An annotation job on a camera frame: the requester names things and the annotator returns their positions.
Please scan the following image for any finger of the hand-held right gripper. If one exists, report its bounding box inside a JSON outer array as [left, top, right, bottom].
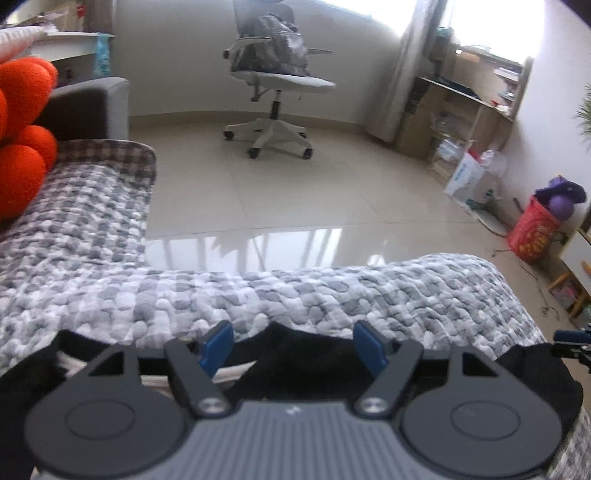
[[553, 323, 591, 370]]

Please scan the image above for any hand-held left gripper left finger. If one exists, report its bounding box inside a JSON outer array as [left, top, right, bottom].
[[85, 320, 234, 418]]

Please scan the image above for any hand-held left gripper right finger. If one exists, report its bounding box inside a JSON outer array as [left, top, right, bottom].
[[353, 320, 506, 420]]

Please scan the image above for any beige and black shirt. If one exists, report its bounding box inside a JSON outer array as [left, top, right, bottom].
[[0, 323, 583, 462]]

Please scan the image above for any white side cabinet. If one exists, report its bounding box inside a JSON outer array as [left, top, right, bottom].
[[549, 228, 591, 319]]

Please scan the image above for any red bag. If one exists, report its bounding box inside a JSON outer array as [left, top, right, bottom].
[[506, 195, 561, 265]]

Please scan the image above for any purple plush toy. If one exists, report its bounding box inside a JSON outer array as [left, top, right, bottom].
[[536, 175, 587, 220]]

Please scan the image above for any grey white quilted blanket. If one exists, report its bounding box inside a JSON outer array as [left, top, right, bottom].
[[0, 138, 591, 480]]

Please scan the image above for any white cardboard box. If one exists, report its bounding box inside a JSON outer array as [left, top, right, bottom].
[[444, 150, 506, 206]]

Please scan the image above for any green potted plant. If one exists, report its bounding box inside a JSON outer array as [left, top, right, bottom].
[[575, 85, 591, 148]]

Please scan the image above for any wooden shelf desk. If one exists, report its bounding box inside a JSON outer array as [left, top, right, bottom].
[[397, 41, 534, 178]]

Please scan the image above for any orange pumpkin cushion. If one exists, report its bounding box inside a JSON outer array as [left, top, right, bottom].
[[0, 56, 59, 221]]

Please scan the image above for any white office chair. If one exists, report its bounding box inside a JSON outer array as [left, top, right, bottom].
[[223, 0, 336, 160]]

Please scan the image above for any grey sofa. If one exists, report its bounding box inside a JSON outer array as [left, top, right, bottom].
[[34, 77, 130, 141]]

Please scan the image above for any grey curtain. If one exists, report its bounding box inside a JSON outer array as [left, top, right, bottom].
[[367, 0, 451, 144]]

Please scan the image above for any grey backpack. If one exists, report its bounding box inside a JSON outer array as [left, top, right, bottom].
[[238, 14, 309, 77]]

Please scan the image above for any blue plastic bag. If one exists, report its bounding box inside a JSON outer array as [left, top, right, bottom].
[[92, 34, 113, 78]]

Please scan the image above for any white desk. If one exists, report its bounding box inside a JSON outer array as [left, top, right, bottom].
[[28, 30, 116, 86]]

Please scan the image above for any white pillow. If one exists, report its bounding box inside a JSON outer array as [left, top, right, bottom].
[[0, 25, 44, 63]]

